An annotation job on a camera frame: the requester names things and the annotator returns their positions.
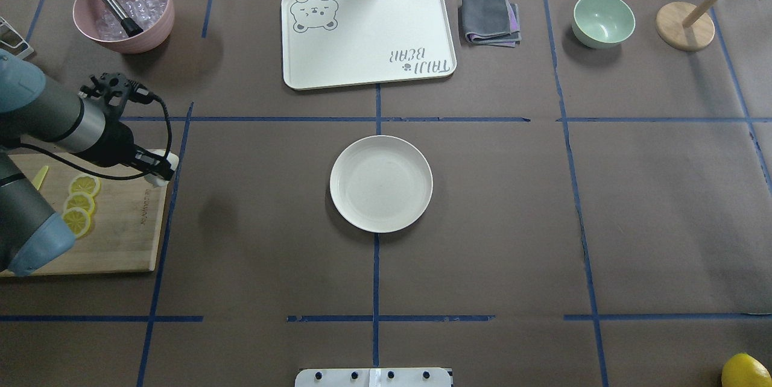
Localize lemon slice bottom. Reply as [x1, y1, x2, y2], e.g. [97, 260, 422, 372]
[62, 207, 93, 239]

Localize pink bowl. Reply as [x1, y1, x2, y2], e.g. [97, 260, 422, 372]
[72, 0, 176, 54]

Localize lemon slice top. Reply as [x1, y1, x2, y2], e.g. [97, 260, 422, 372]
[68, 174, 101, 197]

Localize lemon slice middle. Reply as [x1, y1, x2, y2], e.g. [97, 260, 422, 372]
[63, 192, 96, 216]

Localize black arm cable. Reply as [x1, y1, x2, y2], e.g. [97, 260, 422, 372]
[12, 83, 173, 181]

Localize yellow plastic knife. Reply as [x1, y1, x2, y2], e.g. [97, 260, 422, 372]
[31, 165, 49, 191]

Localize yellow lemon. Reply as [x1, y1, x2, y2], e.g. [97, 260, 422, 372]
[721, 353, 771, 386]

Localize grey purple folded cloth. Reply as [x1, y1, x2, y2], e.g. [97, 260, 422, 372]
[460, 0, 522, 48]

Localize wooden mug tree stand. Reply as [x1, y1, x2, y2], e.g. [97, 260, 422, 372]
[656, 0, 760, 52]

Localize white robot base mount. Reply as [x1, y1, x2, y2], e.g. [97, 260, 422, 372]
[294, 367, 454, 386]

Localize cream bear tray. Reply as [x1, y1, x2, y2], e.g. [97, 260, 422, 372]
[281, 0, 457, 90]

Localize cream round plate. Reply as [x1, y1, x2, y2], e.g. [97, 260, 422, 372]
[330, 135, 434, 233]

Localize mint green bowl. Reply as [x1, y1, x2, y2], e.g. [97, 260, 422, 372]
[572, 0, 636, 49]

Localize lemon slice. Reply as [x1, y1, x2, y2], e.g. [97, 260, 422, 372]
[68, 174, 101, 197]
[62, 207, 93, 239]
[63, 192, 96, 216]

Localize white wire cup rack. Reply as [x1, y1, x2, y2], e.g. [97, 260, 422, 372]
[1, 16, 35, 60]

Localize clear ice cubes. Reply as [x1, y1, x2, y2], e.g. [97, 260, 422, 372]
[96, 0, 166, 41]

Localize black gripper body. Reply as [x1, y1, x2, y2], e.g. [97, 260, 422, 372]
[90, 119, 136, 168]

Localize bamboo cutting board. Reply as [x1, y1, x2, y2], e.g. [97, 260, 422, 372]
[9, 153, 172, 276]

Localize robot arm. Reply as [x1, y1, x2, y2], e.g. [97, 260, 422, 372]
[2, 50, 179, 277]

